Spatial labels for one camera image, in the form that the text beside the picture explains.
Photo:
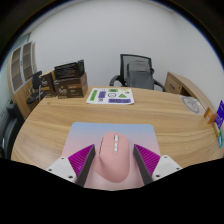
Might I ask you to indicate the wooden cabinet with glass doors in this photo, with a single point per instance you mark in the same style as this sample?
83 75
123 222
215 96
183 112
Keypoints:
18 71

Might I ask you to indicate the wooden side desk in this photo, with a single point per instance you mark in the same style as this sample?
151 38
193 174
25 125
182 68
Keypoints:
181 85

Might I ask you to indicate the green and purple sticker sheet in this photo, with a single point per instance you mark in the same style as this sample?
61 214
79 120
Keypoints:
110 96

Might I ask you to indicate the pink-blue gradient mouse pad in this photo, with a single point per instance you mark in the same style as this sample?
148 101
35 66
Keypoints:
83 133

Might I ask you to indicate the black leather armchair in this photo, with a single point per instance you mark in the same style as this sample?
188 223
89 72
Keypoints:
10 126

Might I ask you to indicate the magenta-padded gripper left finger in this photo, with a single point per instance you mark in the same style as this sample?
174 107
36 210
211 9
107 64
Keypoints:
80 161

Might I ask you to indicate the pink computer mouse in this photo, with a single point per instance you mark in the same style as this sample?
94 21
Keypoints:
113 160

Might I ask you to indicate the black mesh office chair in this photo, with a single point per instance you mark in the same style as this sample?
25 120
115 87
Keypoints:
124 66

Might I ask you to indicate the purple standing package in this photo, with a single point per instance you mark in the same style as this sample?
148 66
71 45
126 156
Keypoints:
220 115

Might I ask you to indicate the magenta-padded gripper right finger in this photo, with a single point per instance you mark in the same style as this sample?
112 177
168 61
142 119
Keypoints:
150 160

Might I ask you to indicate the large brown cardboard box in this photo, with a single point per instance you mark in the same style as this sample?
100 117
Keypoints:
70 88

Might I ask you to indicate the pale yellow box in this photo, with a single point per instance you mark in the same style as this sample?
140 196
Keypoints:
216 130

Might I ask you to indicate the black box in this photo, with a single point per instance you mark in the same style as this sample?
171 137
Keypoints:
68 70

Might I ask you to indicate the small black swivel chair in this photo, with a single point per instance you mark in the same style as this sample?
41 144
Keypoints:
36 83

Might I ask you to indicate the small dark brown box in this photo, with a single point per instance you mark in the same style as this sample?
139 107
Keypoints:
47 85

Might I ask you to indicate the paper with round print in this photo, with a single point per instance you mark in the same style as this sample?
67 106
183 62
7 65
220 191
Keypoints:
192 105

